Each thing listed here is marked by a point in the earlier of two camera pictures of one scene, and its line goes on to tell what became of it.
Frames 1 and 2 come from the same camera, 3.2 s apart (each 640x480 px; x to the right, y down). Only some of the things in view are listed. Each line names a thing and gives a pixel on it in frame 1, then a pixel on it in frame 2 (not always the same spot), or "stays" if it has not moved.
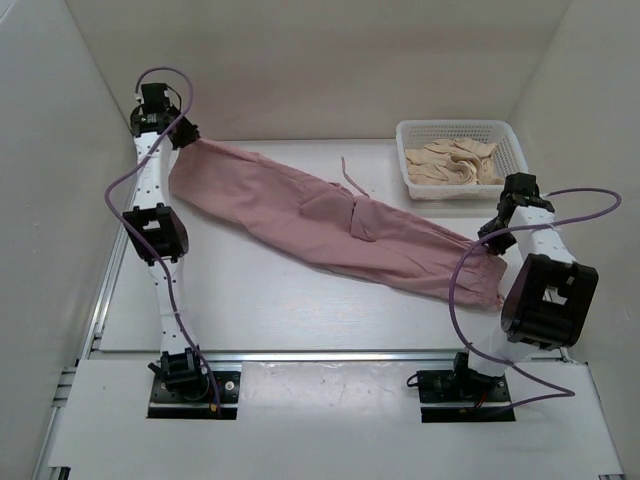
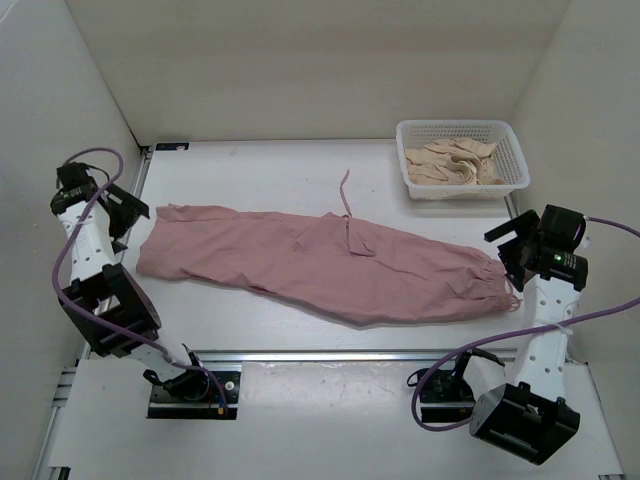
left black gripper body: (186, 132) -> (117, 233)
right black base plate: (463, 386) stays
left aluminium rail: (87, 347) stays
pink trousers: (336, 228) -> (333, 269)
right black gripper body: (501, 244) -> (527, 237)
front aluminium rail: (328, 355) stays
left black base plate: (164, 405) stays
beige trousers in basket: (452, 162) stays
